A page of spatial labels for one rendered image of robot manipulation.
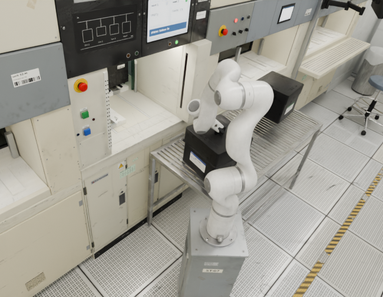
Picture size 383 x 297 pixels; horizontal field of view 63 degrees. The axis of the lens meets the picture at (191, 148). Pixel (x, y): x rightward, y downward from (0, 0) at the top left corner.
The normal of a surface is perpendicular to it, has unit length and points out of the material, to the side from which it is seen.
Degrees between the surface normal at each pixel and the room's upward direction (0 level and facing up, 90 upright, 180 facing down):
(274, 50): 90
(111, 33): 90
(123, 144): 0
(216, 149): 0
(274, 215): 0
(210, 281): 90
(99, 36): 90
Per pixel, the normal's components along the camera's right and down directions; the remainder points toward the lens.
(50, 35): 0.73, 0.51
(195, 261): 0.04, 0.65
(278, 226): 0.12, -0.76
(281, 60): -0.68, 0.41
